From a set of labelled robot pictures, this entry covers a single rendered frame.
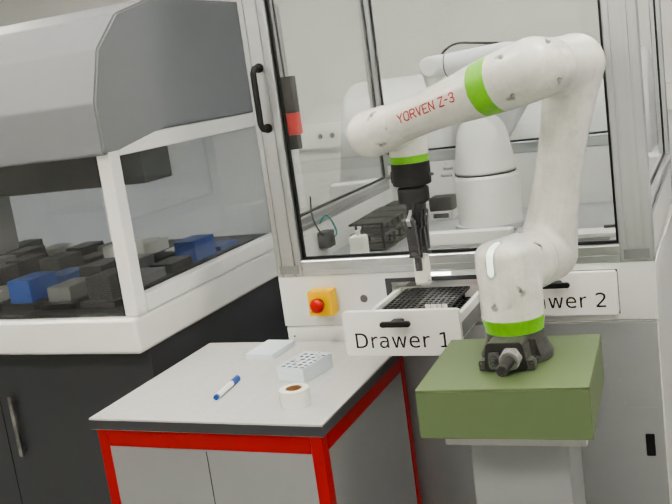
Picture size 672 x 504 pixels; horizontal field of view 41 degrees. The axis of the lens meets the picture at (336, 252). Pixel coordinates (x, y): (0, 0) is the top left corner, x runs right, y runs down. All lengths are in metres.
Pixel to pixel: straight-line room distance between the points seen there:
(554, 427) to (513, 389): 0.10
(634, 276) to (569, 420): 0.65
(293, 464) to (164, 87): 1.25
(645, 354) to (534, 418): 0.66
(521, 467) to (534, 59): 0.81
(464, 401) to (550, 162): 0.53
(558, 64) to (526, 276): 0.42
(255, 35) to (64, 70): 0.52
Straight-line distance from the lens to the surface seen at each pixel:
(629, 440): 2.47
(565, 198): 1.95
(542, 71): 1.74
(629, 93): 2.26
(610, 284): 2.32
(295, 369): 2.25
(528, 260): 1.85
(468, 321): 2.23
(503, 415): 1.78
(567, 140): 1.92
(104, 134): 2.52
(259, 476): 2.12
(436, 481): 2.64
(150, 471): 2.27
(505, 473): 1.94
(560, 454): 1.91
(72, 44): 2.64
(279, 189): 2.54
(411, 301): 2.31
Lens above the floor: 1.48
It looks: 11 degrees down
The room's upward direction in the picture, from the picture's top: 8 degrees counter-clockwise
